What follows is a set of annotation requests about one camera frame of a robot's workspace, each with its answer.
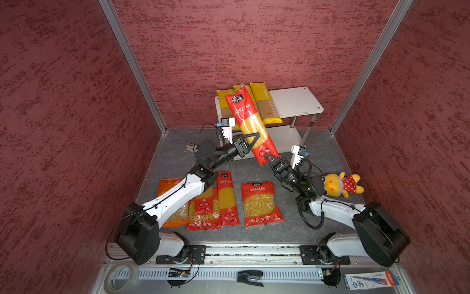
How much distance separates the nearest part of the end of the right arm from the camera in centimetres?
63

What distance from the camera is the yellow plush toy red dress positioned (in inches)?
35.2

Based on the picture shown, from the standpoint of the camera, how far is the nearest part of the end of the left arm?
603mm
